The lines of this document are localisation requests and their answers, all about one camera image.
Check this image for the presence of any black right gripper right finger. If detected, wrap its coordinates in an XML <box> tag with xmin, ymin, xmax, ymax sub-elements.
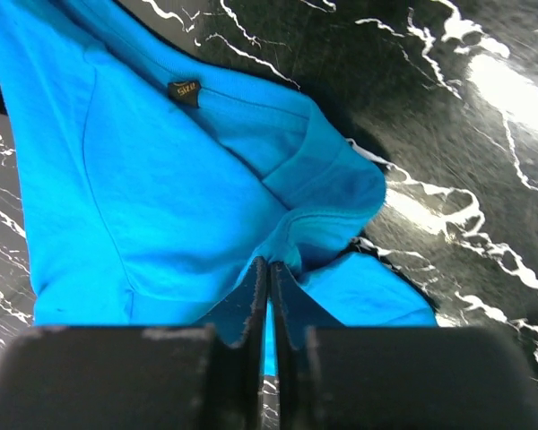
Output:
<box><xmin>269</xmin><ymin>263</ymin><xmax>538</xmax><ymax>429</ymax></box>

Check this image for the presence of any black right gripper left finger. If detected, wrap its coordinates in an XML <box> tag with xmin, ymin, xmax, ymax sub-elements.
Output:
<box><xmin>0</xmin><ymin>258</ymin><xmax>268</xmax><ymax>429</ymax></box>

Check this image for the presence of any blue t shirt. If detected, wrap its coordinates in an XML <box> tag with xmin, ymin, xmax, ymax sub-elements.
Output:
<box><xmin>0</xmin><ymin>0</ymin><xmax>438</xmax><ymax>377</ymax></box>

